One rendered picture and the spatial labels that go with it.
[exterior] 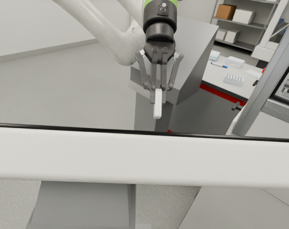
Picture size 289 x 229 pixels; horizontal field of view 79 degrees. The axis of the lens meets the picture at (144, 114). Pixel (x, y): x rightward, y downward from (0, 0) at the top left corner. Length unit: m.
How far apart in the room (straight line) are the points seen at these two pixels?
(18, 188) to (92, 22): 1.30
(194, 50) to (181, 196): 1.06
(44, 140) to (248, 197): 0.72
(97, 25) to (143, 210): 1.19
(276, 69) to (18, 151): 0.52
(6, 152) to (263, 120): 0.56
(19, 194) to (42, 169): 1.48
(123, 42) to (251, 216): 0.89
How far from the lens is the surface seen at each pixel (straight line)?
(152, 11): 0.51
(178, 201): 1.50
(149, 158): 0.17
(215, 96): 1.37
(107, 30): 0.88
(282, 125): 0.58
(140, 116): 1.28
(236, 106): 0.84
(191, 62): 0.98
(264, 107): 0.57
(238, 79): 1.41
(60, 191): 0.31
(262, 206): 0.80
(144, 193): 1.48
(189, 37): 1.06
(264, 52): 1.92
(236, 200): 0.83
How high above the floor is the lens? 1.32
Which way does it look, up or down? 39 degrees down
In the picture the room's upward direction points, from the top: 6 degrees clockwise
